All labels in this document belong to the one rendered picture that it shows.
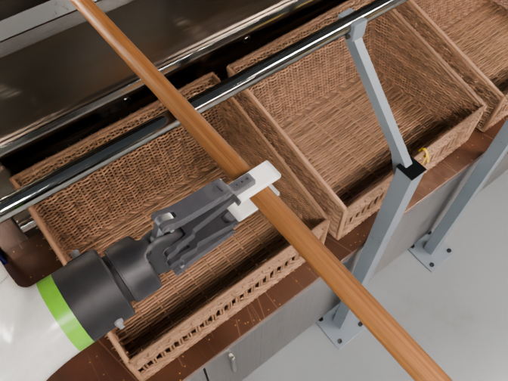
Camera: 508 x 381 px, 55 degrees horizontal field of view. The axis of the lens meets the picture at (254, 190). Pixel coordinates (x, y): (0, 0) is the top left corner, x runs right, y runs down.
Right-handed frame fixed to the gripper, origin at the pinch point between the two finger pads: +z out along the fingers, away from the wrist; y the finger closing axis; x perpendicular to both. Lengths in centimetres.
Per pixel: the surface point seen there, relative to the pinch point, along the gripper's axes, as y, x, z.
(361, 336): 119, 11, 40
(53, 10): 3, -56, -4
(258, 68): 1.6, -19.2, 15.8
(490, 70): 60, -20, 117
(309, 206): 48, -13, 27
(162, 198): 60, -44, 3
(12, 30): 4, -56, -12
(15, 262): 61, -51, -37
